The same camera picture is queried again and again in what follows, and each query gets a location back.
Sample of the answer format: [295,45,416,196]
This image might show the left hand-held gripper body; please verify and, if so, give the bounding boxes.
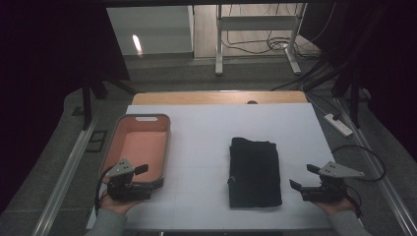
[105,158,153,203]

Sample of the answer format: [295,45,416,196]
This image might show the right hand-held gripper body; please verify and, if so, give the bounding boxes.
[300,160,366,204]

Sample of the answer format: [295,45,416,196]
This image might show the pink storage bin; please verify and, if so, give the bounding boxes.
[98,113,172,191]

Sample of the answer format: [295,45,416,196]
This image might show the black pants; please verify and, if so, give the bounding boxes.
[227,137,283,209]

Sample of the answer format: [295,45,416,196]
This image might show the person's left hand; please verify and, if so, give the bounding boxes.
[98,189,142,216]

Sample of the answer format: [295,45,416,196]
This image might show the person's right hand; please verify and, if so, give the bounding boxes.
[313,196,357,216]

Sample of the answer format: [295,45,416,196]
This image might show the white power strip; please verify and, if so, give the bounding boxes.
[324,112,354,138]

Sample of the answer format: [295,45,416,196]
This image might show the white table sheet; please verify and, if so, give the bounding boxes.
[86,103,335,231]

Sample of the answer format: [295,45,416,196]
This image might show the black metal stand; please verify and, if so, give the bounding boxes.
[80,78,139,131]
[330,65,365,129]

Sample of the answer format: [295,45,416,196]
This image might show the black curtain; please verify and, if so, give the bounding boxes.
[299,0,417,161]
[0,0,132,212]

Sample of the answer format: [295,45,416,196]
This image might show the white cabinet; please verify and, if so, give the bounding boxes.
[106,5,195,57]

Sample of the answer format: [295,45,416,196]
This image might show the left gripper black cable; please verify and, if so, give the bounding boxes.
[93,165,114,214]

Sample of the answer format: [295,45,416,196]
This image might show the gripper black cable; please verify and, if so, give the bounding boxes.
[342,185,364,219]
[93,165,114,214]

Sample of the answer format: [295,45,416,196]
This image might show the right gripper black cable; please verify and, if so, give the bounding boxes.
[342,185,364,219]

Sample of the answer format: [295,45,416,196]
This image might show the black looped cable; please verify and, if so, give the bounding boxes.
[331,144,387,183]

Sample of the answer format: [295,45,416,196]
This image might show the black floor cables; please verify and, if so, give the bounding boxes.
[220,30,321,62]

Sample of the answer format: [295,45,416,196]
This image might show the white desk frame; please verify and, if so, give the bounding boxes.
[214,3,308,77]

